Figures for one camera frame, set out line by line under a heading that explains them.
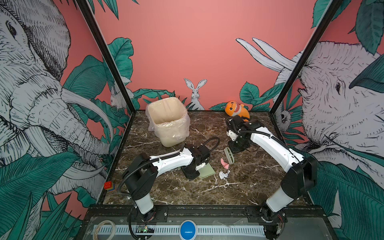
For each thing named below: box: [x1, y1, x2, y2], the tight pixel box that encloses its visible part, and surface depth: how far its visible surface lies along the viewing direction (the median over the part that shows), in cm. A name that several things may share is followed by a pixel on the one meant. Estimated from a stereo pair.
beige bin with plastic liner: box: [145, 97, 191, 148], surface depth 92 cm
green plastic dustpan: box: [198, 162, 216, 179], surface depth 90 cm
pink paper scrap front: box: [220, 158, 230, 170], surface depth 95 cm
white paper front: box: [218, 170, 231, 180], surface depth 88 cm
